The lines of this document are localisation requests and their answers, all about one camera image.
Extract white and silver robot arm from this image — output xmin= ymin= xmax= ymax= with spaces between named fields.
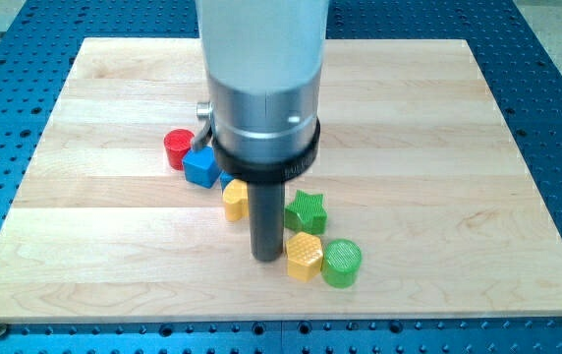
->
xmin=196 ymin=0 xmax=329 ymax=184

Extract green star block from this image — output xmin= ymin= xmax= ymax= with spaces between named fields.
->
xmin=284 ymin=190 xmax=328 ymax=235

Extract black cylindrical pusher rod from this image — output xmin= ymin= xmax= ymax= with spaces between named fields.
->
xmin=248 ymin=183 xmax=285 ymax=262

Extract yellow heart block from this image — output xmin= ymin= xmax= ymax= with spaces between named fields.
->
xmin=222 ymin=179 xmax=249 ymax=222

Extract small blue block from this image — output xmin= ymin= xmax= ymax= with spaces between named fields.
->
xmin=219 ymin=171 xmax=234 ymax=191

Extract yellow hexagon block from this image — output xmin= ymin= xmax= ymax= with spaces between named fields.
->
xmin=286 ymin=232 xmax=323 ymax=282

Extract blue cube block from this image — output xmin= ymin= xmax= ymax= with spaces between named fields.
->
xmin=183 ymin=147 xmax=221 ymax=189

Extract green cylinder block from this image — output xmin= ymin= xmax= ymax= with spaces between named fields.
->
xmin=321 ymin=239 xmax=363 ymax=288

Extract red cylinder block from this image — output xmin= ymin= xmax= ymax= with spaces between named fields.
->
xmin=163 ymin=129 xmax=194 ymax=170

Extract light wooden board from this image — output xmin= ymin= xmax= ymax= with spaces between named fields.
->
xmin=0 ymin=38 xmax=562 ymax=324

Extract blue perforated metal table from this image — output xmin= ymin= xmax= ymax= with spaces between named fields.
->
xmin=0 ymin=1 xmax=562 ymax=353

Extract grey cable with connector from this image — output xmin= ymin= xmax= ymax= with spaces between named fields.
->
xmin=190 ymin=100 xmax=214 ymax=152

